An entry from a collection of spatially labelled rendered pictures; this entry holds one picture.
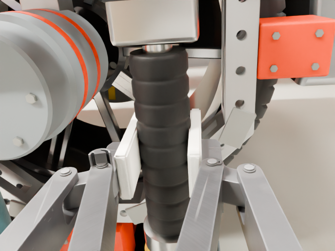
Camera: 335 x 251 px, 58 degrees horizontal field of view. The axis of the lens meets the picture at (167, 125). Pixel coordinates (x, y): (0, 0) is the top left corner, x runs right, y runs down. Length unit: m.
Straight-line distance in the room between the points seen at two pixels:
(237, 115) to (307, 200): 1.19
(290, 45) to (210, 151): 0.25
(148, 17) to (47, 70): 0.15
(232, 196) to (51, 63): 0.21
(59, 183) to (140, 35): 0.09
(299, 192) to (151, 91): 1.48
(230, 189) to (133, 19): 0.10
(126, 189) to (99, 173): 0.02
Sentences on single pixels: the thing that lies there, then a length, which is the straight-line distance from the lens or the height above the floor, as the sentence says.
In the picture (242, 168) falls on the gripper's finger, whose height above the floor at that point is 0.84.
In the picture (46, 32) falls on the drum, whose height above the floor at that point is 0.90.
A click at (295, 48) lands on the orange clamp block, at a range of 0.41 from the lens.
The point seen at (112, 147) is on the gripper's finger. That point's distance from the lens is 0.20.
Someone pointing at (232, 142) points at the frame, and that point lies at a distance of 0.44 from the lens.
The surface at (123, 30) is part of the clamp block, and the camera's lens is 0.17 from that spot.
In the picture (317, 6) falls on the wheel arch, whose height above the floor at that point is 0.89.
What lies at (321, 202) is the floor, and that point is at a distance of 1.59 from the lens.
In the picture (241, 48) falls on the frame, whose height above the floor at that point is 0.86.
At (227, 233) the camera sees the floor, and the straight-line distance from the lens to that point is 1.35.
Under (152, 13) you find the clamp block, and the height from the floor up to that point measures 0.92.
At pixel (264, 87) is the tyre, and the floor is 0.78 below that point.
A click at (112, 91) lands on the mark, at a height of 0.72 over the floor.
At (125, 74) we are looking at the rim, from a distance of 0.52.
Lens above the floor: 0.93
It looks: 24 degrees down
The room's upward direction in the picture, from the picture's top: 4 degrees counter-clockwise
